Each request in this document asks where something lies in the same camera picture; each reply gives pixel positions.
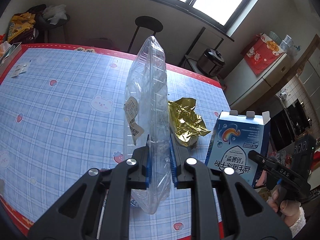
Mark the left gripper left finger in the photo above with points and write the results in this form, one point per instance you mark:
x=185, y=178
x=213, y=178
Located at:
x=97, y=205

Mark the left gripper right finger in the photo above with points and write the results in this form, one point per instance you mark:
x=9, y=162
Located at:
x=223, y=205

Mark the blue white carton box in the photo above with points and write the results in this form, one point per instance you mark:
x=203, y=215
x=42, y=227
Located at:
x=233, y=137

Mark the clear plastic clamshell container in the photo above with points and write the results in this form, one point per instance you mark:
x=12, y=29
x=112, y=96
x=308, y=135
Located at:
x=147, y=122

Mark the gold foil wrapper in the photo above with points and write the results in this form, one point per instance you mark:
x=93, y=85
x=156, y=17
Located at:
x=186, y=125

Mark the right hand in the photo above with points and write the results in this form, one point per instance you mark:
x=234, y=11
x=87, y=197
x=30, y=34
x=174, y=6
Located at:
x=276, y=204

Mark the blue plaid tablecloth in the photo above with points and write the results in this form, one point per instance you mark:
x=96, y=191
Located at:
x=60, y=118

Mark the white refrigerator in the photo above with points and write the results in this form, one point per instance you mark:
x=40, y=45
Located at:
x=243, y=87

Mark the red cloth on refrigerator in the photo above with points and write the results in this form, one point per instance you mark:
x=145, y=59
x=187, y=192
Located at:
x=261, y=52

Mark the silver black pressure cooker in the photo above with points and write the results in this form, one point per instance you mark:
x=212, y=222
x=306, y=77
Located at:
x=210, y=62

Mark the small white paper packet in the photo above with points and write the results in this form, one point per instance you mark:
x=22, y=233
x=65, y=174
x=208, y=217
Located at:
x=20, y=68

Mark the black round stool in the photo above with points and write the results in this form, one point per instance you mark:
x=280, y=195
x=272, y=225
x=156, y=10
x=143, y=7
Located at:
x=146, y=22

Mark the yellow snack bags pile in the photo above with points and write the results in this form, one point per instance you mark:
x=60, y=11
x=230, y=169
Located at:
x=19, y=24

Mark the white plastic bag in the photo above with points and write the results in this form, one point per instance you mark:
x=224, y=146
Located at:
x=55, y=13

